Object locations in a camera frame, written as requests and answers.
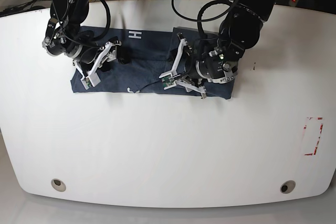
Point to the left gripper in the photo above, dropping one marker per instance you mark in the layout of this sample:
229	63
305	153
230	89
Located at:
193	58

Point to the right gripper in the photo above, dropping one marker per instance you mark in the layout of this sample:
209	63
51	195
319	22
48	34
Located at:
104	58

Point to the dark blue T-shirt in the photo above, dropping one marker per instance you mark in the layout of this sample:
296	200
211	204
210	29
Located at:
152	53

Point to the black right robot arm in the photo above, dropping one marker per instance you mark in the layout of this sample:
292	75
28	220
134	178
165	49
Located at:
64	35

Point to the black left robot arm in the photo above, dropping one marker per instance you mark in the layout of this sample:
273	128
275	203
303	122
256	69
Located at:
226	30

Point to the red tape rectangle marking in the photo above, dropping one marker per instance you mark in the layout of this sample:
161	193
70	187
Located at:
311	135

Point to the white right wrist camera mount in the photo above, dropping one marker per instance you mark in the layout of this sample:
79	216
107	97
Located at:
88	71

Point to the left table cable grommet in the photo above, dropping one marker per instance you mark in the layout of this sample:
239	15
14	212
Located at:
58	185

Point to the table cable grommet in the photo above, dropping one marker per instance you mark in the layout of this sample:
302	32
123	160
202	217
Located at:
58	185
287	187

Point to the right table cable grommet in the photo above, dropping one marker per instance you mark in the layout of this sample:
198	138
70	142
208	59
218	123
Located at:
287	187

